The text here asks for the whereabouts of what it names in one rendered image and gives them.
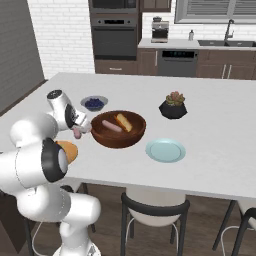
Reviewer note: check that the brown wall cupboard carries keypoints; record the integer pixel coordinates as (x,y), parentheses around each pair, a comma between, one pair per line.
(155,4)

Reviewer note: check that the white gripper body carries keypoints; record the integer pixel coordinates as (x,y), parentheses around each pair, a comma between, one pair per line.
(82,122)

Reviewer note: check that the silver coffee machine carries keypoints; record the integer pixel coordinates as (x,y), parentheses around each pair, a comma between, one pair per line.
(160,30)

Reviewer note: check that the pink sausage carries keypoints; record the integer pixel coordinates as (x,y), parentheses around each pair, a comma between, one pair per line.
(111,126)
(77,134)

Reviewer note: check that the brown wooden bowl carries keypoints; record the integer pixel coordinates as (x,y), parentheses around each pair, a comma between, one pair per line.
(116,139)

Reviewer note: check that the grey soap bottle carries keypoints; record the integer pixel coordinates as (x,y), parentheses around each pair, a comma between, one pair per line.
(191,35)

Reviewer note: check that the succulent in black pot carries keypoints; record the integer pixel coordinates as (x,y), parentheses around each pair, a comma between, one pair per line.
(173,107)

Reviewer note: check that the dark dishwasher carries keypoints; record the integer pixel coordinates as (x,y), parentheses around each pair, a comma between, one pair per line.
(177,64)

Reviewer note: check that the dark microwave oven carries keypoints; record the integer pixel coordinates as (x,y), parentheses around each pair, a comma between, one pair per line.
(113,4)

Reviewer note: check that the light blue plate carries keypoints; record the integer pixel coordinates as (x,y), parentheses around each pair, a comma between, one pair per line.
(165,150)

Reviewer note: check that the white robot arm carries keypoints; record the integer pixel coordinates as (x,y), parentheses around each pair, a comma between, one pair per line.
(40,166)

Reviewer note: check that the dark wall oven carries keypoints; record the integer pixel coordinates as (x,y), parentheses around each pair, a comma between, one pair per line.
(114,40)

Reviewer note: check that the window with grey blinds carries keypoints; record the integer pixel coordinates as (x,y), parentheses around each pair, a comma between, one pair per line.
(215,10)

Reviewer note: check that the brown base cupboards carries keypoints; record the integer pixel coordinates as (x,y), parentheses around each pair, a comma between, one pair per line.
(216,65)

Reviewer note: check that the yellow bun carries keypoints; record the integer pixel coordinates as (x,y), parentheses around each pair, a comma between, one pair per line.
(124,122)

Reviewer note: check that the dark sink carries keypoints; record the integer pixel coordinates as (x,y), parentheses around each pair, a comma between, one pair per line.
(226,43)

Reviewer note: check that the bowl of blueberries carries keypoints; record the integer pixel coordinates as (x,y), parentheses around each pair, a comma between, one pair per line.
(94,103)

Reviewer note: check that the dark tap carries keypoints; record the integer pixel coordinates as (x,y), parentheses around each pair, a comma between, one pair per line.
(228,30)

